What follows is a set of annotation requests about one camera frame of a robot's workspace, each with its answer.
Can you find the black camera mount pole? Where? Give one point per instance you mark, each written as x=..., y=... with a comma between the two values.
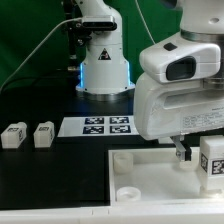
x=76, y=34

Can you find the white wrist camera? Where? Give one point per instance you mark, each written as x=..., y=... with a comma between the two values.
x=176, y=59

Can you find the white square tabletop tray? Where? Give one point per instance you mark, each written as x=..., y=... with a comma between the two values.
x=156, y=176

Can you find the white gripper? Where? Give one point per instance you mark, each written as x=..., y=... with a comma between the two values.
x=169, y=110

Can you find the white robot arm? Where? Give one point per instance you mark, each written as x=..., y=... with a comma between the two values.
x=105, y=72

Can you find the white front fence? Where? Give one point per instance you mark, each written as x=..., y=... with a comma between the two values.
x=199, y=213

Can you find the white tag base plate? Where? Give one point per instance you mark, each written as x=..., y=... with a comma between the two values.
x=97, y=126

